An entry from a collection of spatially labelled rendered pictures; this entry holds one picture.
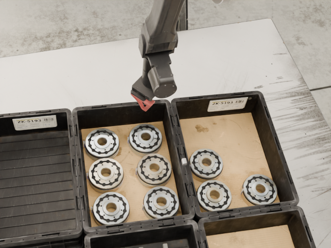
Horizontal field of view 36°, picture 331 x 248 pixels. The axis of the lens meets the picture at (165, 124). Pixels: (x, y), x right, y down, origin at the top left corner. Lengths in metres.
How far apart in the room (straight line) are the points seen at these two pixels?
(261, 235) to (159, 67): 0.60
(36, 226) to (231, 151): 0.63
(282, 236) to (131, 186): 0.46
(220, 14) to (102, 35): 0.74
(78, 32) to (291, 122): 1.54
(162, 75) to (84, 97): 0.71
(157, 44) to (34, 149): 0.60
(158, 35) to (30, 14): 2.07
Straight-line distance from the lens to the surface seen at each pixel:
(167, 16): 1.07
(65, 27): 3.06
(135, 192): 1.52
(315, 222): 1.74
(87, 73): 1.93
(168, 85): 1.20
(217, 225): 1.43
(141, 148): 1.55
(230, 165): 1.60
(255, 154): 1.64
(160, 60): 1.21
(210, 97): 1.60
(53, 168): 1.56
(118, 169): 1.52
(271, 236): 1.53
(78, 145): 1.48
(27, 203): 1.52
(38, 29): 3.06
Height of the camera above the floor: 2.20
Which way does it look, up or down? 56 degrees down
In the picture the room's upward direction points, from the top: 9 degrees clockwise
